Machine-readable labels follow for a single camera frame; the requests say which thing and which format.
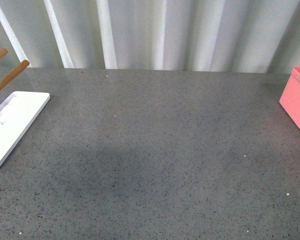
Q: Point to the white pleated curtain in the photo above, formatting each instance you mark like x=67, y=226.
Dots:
x=248, y=36

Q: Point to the pink plastic bin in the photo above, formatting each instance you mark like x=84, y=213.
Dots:
x=290, y=98

